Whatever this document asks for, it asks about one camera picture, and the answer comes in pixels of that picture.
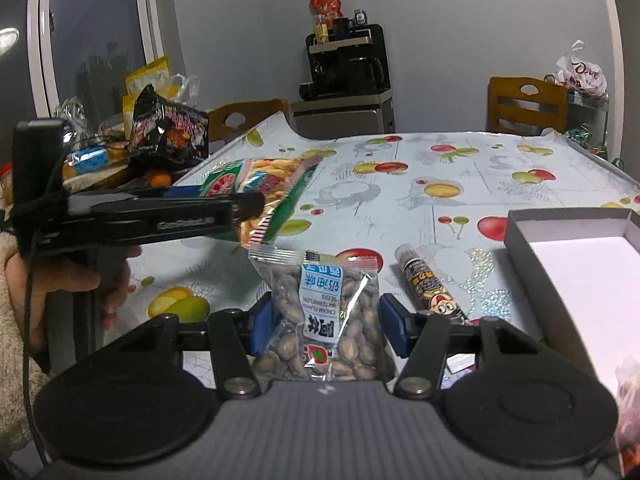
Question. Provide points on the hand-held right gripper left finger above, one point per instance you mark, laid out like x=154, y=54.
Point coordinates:
x=261, y=327

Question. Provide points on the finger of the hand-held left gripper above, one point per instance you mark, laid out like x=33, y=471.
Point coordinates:
x=247, y=207
x=185, y=191

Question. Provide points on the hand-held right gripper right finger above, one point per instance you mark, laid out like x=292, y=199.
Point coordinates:
x=393, y=326

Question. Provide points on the green shrimp cracker bag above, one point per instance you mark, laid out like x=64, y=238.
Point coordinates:
x=272, y=180

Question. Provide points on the clear melon seed packet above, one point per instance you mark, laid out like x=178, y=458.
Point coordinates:
x=320, y=310

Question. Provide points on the grey cardboard box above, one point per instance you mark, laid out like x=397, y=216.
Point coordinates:
x=590, y=285

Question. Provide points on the person's left forearm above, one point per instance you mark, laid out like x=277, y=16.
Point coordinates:
x=12, y=365

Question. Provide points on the person's left hand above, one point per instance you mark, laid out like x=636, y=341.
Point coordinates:
x=70, y=277

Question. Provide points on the orange fruit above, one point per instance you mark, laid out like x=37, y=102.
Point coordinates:
x=159, y=179

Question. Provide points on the blue cookie packet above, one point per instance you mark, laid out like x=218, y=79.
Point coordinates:
x=92, y=158

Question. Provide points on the black candy tube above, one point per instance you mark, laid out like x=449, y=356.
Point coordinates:
x=425, y=280

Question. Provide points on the black noodle bag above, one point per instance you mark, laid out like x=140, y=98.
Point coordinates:
x=170, y=130

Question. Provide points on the wooden chair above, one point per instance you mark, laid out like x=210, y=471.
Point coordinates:
x=250, y=120
x=525, y=105

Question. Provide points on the clear plastic bag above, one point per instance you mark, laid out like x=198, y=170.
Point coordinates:
x=182, y=87

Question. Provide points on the yellow bag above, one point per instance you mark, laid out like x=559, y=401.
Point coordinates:
x=147, y=80

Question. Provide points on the grey cabinet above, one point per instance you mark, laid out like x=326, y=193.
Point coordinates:
x=340, y=117

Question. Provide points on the fruit print tablecloth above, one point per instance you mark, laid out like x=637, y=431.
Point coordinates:
x=400, y=195

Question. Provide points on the white framed glass door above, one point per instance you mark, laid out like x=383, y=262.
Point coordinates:
x=100, y=20

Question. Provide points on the black tea machine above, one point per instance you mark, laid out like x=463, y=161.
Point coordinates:
x=345, y=60

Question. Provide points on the black kettle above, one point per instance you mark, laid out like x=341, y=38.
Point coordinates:
x=366, y=75

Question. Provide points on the yellow lidded jar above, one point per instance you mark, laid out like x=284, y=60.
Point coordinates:
x=322, y=30

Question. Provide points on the black mug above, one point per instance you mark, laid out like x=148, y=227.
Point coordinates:
x=343, y=27

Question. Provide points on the red snack bag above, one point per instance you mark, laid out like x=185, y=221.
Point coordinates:
x=326, y=5

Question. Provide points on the small dark bottle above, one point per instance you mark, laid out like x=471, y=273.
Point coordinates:
x=360, y=16

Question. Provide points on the metal rack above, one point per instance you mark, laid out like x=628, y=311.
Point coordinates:
x=589, y=116

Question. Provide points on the white plastic bag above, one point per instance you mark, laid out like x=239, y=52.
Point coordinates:
x=580, y=72

